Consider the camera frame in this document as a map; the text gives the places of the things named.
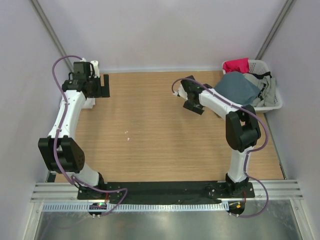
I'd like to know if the blue-grey t-shirt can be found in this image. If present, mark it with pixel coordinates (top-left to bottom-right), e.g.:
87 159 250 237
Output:
214 71 261 107

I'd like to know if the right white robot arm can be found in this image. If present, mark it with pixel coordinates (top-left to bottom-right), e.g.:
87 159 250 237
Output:
174 76 261 198

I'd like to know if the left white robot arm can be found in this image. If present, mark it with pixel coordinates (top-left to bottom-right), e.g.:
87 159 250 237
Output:
38 58 110 200

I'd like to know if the folded white t-shirt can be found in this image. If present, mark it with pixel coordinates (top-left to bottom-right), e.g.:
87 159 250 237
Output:
82 98 96 109

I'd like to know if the red t-shirt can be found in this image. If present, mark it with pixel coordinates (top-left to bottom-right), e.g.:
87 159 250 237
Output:
222 57 250 74

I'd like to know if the white plastic laundry basket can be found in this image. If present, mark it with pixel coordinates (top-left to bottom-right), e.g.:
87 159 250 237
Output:
222 58 283 113

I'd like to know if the grey t-shirt black trim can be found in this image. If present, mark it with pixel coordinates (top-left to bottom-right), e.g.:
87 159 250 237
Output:
243 71 276 108

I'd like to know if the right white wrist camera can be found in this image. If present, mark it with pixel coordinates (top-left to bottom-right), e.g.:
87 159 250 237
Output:
173 84 188 101

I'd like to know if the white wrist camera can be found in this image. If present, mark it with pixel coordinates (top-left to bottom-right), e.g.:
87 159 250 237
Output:
173 84 188 101
89 60 100 78

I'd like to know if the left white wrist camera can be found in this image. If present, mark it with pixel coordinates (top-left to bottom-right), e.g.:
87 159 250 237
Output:
89 60 100 78

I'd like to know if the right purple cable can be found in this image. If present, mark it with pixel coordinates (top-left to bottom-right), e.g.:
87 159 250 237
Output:
171 77 270 218

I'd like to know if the left aluminium corner post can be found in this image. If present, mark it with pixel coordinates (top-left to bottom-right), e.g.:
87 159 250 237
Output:
29 0 67 57

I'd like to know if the aluminium corner post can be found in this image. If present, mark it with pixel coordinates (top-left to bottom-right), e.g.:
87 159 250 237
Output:
255 0 297 60
29 0 67 57

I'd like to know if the white slotted cable duct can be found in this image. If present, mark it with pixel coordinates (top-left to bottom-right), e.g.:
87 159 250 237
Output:
42 201 229 213

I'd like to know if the right aluminium corner post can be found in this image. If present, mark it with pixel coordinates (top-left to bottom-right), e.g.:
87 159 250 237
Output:
255 0 297 60

